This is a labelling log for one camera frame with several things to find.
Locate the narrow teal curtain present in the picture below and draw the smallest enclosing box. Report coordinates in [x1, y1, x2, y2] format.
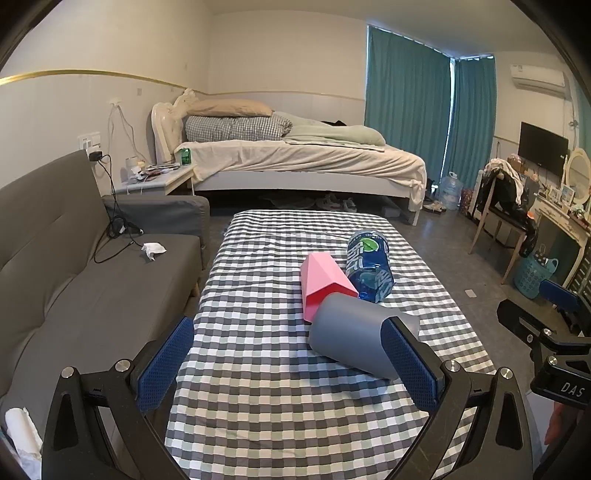
[445, 58, 498, 190]

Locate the black television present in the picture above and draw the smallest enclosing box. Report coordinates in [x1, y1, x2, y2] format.
[518, 121, 570, 179]

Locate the pair of shoes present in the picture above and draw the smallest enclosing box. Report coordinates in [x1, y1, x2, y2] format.
[314, 194, 359, 213]

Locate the grey sofa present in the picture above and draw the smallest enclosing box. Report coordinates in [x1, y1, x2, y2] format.
[0, 150, 211, 418]

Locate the blue laundry basket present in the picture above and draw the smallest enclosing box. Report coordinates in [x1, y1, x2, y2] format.
[513, 253, 560, 300]

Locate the blue plastic bottle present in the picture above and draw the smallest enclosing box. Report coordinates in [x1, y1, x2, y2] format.
[346, 229, 396, 304]

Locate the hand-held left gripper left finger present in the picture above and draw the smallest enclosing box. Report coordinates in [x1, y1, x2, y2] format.
[41, 316, 195, 480]

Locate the white air conditioner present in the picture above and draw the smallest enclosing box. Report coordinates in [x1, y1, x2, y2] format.
[510, 64, 568, 98]

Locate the pile of clothes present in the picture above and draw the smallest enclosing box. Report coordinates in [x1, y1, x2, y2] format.
[479, 157, 542, 220]

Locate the checkered tablecloth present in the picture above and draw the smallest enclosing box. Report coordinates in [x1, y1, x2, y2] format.
[164, 210, 497, 480]

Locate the checkered quilt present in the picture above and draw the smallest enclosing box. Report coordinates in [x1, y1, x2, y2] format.
[184, 113, 294, 143]

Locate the white bed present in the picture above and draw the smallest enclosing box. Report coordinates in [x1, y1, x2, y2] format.
[151, 88, 428, 227]

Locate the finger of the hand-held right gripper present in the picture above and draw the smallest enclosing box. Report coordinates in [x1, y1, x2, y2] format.
[538, 279, 583, 324]
[496, 298, 557, 358]

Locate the grey cup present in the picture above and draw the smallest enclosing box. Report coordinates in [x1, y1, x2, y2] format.
[308, 294, 422, 380]

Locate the oval white mirror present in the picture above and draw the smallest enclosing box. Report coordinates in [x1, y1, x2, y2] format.
[563, 148, 591, 207]

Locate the pale green blanket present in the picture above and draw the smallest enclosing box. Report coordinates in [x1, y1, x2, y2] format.
[281, 112, 387, 151]

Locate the white paper roll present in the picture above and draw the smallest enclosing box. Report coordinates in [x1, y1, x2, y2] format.
[4, 407, 45, 459]

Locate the wide teal curtain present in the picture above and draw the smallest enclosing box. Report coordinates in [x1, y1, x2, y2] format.
[364, 25, 452, 176]

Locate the clear water jug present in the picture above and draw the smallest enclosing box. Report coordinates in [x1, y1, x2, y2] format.
[438, 172, 464, 209]

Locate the beige pillow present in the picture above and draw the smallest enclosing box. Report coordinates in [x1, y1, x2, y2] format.
[185, 98, 274, 118]

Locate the pink triangular box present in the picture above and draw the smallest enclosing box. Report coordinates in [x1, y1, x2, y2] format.
[300, 252, 360, 323]

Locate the person's right hand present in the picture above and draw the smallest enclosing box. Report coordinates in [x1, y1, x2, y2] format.
[546, 401, 589, 446]

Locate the white nightstand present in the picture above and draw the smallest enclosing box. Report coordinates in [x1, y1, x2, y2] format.
[113, 164, 197, 198]

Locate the white dressing table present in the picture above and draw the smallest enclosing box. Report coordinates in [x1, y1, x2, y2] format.
[531, 191, 591, 296]

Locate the black charger cable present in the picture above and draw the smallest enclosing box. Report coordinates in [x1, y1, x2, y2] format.
[88, 150, 145, 265]

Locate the wooden chair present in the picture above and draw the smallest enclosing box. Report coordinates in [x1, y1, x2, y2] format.
[468, 168, 537, 285]

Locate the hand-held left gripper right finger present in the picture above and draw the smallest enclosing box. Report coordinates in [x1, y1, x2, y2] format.
[381, 316, 546, 480]

